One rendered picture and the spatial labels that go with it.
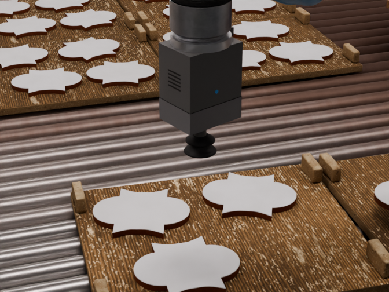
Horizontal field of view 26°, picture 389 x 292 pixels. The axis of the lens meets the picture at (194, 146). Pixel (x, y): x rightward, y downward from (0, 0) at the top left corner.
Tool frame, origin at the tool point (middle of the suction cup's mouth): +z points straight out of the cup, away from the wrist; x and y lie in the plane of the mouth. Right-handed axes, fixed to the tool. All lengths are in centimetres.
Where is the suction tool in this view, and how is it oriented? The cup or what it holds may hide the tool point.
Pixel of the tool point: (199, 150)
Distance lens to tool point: 110.3
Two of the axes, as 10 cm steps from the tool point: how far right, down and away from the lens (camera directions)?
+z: 0.0, 8.9, 4.6
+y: -7.8, 2.9, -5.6
